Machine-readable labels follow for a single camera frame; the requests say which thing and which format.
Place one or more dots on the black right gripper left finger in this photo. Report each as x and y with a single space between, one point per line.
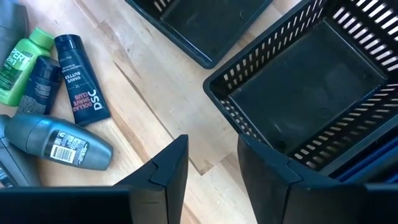
161 193

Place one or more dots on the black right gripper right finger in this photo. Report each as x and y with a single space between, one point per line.
280 193

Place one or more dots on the navy DSC shave butter tube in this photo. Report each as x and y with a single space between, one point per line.
81 84

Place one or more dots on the grey deodorant bottle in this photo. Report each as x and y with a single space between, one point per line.
37 137
15 168
11 25

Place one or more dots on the small dark navy bottle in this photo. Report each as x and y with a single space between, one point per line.
40 87

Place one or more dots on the green Pert shampoo bottle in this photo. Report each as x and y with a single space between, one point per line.
21 68

